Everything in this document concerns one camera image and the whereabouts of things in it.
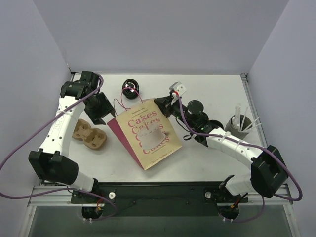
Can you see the white plastic fork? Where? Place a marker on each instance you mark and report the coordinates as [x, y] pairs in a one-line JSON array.
[[244, 118]]

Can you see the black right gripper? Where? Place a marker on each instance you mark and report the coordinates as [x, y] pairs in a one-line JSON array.
[[167, 105]]

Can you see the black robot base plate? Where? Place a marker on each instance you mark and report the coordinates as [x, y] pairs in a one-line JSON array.
[[159, 199]]

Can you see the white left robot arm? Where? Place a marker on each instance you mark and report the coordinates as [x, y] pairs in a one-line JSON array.
[[51, 162]]

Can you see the brown cardboard cup carrier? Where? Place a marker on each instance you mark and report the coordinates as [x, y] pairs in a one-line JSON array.
[[93, 138]]

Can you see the aluminium frame rail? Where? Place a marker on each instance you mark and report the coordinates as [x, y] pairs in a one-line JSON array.
[[64, 198]]

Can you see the grey cylindrical utensil holder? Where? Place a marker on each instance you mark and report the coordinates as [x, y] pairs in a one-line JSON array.
[[239, 131]]

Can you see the stack of black cup lids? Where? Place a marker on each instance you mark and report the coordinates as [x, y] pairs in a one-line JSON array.
[[130, 89]]

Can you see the pink cream paper bag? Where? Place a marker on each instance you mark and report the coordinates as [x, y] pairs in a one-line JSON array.
[[146, 133]]

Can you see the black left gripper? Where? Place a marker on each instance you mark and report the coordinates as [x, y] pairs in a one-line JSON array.
[[100, 111]]

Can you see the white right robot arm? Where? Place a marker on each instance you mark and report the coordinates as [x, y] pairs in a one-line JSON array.
[[266, 165]]

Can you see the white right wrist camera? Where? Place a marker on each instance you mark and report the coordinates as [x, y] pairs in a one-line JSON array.
[[177, 89]]

